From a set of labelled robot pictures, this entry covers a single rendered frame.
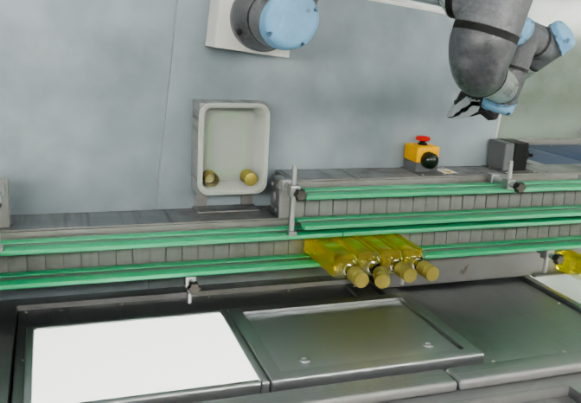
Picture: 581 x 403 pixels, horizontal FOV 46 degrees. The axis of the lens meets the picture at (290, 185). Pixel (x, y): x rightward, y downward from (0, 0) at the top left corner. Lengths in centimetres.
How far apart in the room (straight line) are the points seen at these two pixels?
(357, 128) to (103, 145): 66
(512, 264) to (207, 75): 102
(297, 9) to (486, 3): 38
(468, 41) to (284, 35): 38
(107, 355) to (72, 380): 11
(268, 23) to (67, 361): 76
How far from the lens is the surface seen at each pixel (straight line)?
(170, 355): 140
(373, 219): 172
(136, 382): 131
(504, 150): 200
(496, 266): 203
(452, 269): 194
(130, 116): 167
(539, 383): 150
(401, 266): 154
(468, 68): 123
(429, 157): 184
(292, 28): 140
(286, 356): 141
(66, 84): 165
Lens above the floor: 239
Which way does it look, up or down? 66 degrees down
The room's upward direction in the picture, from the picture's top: 125 degrees clockwise
